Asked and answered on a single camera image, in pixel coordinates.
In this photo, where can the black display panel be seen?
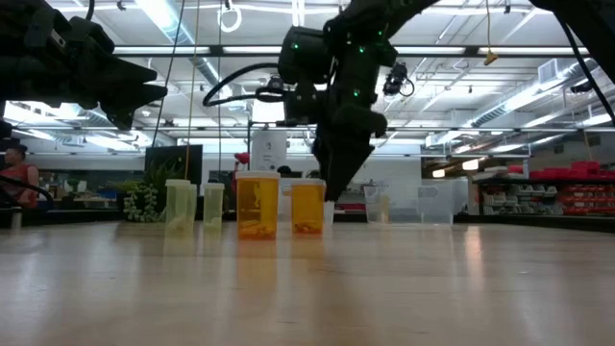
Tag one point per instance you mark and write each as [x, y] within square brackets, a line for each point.
[173, 156]

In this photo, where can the white paper sign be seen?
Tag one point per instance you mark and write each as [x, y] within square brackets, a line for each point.
[269, 149]

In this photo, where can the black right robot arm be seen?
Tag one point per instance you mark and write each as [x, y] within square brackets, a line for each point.
[384, 12]

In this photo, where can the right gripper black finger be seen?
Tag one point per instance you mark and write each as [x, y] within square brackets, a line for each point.
[351, 163]
[327, 168]

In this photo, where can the small pale pill bottle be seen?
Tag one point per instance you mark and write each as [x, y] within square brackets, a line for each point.
[193, 204]
[177, 206]
[214, 204]

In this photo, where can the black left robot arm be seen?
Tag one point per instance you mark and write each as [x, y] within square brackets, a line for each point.
[19, 57]

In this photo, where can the round black ceiling camera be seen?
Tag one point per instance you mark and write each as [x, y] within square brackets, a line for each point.
[275, 81]

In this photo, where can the large orange pill bottle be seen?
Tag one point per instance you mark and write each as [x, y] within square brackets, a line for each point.
[257, 206]
[307, 206]

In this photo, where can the shelf with red bins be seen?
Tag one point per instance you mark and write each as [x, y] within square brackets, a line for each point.
[576, 197]

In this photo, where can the black overhead camera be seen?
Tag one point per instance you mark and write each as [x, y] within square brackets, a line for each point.
[398, 79]

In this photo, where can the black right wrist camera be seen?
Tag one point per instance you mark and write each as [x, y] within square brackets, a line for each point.
[300, 106]

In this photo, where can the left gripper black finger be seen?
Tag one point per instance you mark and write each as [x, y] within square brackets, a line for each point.
[127, 71]
[127, 101]

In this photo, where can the green artificial succulent plant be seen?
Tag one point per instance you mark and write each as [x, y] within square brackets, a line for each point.
[141, 202]

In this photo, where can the red background object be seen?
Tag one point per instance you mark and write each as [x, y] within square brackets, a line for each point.
[242, 158]

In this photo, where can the small white bottle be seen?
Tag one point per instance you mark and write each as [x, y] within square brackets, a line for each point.
[384, 209]

